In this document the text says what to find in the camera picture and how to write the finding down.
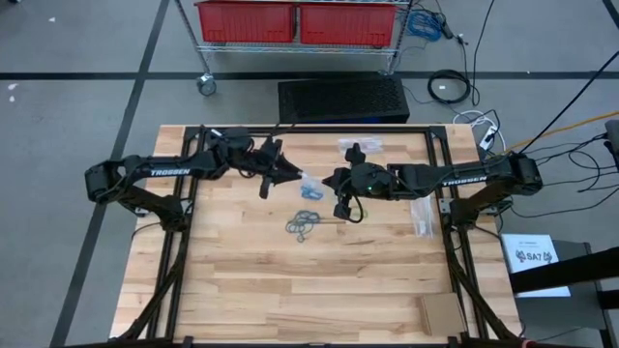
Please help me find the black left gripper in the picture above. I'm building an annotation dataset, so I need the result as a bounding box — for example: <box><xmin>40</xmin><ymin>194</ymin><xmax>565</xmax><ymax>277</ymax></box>
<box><xmin>243</xmin><ymin>136</ymin><xmax>306</xmax><ymax>187</ymax></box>

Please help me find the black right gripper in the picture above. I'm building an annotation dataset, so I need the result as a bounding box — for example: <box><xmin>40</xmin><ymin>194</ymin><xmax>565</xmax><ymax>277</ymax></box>
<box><xmin>321</xmin><ymin>142</ymin><xmax>396</xmax><ymax>200</ymax></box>

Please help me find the black perforated platform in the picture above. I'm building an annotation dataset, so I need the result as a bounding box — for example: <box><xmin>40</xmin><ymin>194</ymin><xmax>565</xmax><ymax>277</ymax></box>
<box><xmin>277</xmin><ymin>75</ymin><xmax>411</xmax><ymax>125</ymax></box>

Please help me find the red plastic storage bin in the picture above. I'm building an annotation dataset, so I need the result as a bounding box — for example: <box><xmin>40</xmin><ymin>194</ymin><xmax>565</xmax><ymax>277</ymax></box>
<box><xmin>298</xmin><ymin>2</ymin><xmax>398</xmax><ymax>48</ymax></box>
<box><xmin>194</xmin><ymin>0</ymin><xmax>298</xmax><ymax>44</ymax></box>

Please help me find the white power strip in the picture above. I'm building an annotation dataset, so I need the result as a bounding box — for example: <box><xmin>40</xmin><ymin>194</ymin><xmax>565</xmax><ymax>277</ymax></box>
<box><xmin>478</xmin><ymin>124</ymin><xmax>499</xmax><ymax>152</ymax></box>

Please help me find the small cardboard box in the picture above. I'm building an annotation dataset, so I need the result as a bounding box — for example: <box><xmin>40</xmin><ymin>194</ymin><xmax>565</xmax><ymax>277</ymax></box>
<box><xmin>418</xmin><ymin>292</ymin><xmax>467</xmax><ymax>337</ymax></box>

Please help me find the white paper sign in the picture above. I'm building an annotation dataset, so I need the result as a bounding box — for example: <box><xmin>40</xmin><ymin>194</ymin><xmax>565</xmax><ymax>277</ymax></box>
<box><xmin>500</xmin><ymin>233</ymin><xmax>573</xmax><ymax>299</ymax></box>

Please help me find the black metal beam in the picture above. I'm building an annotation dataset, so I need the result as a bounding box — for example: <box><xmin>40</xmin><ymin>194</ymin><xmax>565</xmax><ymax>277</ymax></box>
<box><xmin>507</xmin><ymin>246</ymin><xmax>619</xmax><ymax>295</ymax></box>

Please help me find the grey cart top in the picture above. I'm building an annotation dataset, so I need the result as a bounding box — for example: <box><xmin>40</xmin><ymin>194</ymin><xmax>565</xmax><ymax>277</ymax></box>
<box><xmin>512</xmin><ymin>240</ymin><xmax>619</xmax><ymax>348</ymax></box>

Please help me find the grey floor device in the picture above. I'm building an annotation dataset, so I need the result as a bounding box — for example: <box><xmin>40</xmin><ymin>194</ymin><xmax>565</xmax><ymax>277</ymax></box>
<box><xmin>604</xmin><ymin>119</ymin><xmax>619</xmax><ymax>170</ymax></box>

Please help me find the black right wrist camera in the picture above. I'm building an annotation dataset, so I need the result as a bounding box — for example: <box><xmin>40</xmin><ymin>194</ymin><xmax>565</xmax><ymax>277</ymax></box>
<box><xmin>332</xmin><ymin>192</ymin><xmax>354</xmax><ymax>222</ymax></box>

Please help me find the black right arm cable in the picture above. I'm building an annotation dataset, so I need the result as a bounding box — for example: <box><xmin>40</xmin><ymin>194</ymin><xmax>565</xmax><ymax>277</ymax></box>
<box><xmin>338</xmin><ymin>190</ymin><xmax>365</xmax><ymax>225</ymax></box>

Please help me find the black aluminium table frame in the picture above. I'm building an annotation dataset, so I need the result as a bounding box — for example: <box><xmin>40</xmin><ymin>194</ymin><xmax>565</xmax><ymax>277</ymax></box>
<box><xmin>113</xmin><ymin>124</ymin><xmax>526</xmax><ymax>348</ymax></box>

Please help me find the chrome wire shelving rack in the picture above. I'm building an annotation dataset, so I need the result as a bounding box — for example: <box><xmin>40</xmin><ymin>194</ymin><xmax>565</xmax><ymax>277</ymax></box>
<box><xmin>172</xmin><ymin>0</ymin><xmax>416</xmax><ymax>97</ymax></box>

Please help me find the white cable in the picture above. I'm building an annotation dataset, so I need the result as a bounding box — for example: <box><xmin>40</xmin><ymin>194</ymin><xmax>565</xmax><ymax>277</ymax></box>
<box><xmin>452</xmin><ymin>109</ymin><xmax>508</xmax><ymax>155</ymax></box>

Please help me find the black cable coil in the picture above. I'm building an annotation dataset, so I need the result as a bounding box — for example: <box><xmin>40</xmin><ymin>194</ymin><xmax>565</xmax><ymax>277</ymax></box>
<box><xmin>427</xmin><ymin>69</ymin><xmax>473</xmax><ymax>105</ymax></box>

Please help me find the blue cable coil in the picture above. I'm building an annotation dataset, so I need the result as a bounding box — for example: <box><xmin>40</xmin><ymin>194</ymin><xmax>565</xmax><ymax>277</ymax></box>
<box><xmin>406</xmin><ymin>10</ymin><xmax>445</xmax><ymax>43</ymax></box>

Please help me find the black floor cable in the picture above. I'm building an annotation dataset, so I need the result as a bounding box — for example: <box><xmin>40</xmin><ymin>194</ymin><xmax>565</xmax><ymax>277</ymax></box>
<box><xmin>471</xmin><ymin>0</ymin><xmax>498</xmax><ymax>106</ymax></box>

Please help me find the yellow floor cable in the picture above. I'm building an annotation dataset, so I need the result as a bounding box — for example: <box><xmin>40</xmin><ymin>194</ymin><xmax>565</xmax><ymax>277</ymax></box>
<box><xmin>502</xmin><ymin>110</ymin><xmax>619</xmax><ymax>155</ymax></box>

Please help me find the long taut black cable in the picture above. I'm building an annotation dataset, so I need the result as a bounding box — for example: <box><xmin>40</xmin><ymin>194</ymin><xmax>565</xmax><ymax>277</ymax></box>
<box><xmin>517</xmin><ymin>62</ymin><xmax>619</xmax><ymax>157</ymax></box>

